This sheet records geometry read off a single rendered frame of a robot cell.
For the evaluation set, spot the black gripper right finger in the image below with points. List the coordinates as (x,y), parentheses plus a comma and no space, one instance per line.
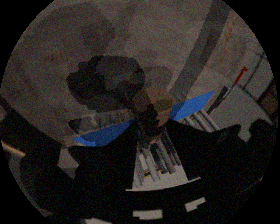
(194,147)

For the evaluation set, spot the blue tape strip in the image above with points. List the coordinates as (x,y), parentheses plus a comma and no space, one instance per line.
(179,110)

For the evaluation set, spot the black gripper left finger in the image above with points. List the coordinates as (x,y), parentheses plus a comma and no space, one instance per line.
(119,154)

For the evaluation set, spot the tan long thin bar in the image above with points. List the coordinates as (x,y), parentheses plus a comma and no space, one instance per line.
(20,136)

